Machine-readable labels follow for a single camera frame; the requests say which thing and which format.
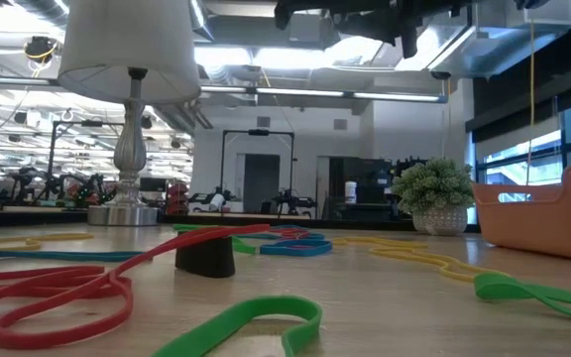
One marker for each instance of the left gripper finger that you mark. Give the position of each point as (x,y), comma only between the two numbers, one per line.
(408,42)

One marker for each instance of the yellow rubber band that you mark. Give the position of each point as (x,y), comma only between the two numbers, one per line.
(404,254)
(33,243)
(365,242)

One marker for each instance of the red rubber band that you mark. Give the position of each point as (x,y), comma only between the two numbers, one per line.
(67,332)
(42,273)
(293,233)

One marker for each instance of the blue rubber band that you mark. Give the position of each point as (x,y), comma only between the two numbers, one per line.
(295,249)

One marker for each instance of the green rubber band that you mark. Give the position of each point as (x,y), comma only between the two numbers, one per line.
(243,246)
(498,287)
(265,303)

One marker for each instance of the black wide rubber band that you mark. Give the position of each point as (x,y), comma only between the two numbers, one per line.
(206,263)

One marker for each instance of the teal rubber band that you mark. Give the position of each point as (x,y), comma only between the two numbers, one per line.
(52,256)

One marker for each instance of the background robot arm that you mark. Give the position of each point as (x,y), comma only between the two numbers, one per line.
(293,202)
(216,201)

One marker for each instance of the orange plastic bin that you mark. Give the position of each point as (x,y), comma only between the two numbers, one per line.
(538,228)

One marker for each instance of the long ceiling light fixture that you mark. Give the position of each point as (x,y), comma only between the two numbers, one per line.
(300,92)

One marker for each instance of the green plant in white pot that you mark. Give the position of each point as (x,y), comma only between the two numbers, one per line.
(434,183)

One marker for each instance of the black cabinet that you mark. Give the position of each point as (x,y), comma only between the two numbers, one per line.
(365,188)

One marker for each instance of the white canister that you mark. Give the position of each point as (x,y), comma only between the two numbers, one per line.
(350,192)

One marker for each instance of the grey door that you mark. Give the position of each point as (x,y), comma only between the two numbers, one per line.
(261,178)

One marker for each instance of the red background object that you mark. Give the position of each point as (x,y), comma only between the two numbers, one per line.
(178,198)

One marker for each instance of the white shade silver table lamp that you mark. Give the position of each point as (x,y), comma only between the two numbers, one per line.
(129,154)

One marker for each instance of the background robot station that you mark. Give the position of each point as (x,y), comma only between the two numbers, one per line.
(82,191)

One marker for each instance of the silver air duct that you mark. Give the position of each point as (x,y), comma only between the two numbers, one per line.
(489,49)

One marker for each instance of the black window frame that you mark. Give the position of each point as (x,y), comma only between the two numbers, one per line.
(568,134)

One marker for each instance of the black camera rig frame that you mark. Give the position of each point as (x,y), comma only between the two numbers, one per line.
(258,132)
(87,122)

